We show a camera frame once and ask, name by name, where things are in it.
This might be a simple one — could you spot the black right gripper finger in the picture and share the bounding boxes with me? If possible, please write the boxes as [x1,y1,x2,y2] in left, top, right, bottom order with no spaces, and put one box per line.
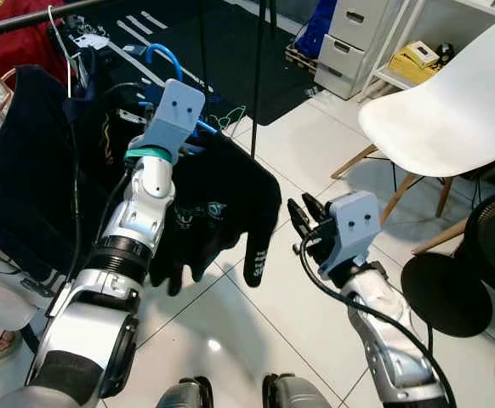
[287,198,316,247]
[303,194,329,232]

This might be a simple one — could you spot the black T-shirt teal logo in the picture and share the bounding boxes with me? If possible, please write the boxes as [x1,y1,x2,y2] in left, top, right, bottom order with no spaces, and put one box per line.
[141,127,282,297]

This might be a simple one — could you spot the blue plastic hanger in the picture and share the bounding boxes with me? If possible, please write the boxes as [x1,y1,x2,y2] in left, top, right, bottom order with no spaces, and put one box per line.
[137,42,227,141]

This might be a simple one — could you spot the black floor fan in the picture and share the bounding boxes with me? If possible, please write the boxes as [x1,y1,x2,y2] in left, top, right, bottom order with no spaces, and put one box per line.
[401,187,495,338]

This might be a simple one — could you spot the white metal shelf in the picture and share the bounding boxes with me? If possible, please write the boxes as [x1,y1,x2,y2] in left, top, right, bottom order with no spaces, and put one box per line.
[362,0,495,107]

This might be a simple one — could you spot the silver robot right leg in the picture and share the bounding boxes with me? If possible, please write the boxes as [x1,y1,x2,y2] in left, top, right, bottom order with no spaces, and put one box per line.
[262,372,333,408]

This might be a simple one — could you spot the silver robot leg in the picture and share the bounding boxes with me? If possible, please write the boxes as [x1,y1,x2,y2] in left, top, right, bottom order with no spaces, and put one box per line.
[262,372,333,408]
[154,377,214,408]

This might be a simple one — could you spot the wooden pallet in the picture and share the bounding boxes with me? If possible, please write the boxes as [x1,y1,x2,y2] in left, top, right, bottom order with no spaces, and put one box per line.
[284,42,321,74]

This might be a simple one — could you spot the grey drawer cabinet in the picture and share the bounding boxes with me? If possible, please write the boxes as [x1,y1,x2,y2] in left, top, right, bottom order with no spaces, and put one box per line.
[314,0,393,101]

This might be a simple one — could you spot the white chair wooden legs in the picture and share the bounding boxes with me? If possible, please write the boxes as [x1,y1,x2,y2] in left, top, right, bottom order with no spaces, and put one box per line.
[331,13,495,256]

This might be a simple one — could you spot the yellow box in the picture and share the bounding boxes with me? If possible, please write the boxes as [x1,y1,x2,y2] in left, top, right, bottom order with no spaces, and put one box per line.
[388,41,452,86]

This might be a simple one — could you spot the blue cloth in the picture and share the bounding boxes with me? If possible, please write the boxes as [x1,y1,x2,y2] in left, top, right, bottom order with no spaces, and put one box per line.
[294,0,338,60]

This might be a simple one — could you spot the silver robot left leg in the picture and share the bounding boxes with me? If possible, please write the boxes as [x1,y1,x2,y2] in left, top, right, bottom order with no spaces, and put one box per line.
[154,377,214,408]

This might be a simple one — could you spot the white electronic device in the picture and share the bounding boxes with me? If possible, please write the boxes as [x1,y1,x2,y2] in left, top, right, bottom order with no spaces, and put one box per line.
[73,32,111,50]

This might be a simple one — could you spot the navy shirt gold print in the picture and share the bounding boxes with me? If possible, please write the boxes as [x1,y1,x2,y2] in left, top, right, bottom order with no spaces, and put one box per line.
[0,64,146,286]

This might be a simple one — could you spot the red cloth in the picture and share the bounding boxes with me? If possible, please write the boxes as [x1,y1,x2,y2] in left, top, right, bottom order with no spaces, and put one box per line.
[0,0,65,82]

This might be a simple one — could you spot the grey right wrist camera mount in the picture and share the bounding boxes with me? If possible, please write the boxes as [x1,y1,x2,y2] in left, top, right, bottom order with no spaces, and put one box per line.
[322,191,382,275]

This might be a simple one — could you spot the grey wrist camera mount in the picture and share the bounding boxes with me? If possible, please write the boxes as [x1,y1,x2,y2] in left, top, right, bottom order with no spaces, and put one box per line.
[322,191,382,275]
[141,79,207,164]

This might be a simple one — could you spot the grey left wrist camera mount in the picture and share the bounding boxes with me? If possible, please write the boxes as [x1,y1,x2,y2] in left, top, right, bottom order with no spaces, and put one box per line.
[141,79,207,164]

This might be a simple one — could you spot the white wire hanger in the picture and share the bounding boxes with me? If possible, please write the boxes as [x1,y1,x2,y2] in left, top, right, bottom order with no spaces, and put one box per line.
[47,7,77,99]

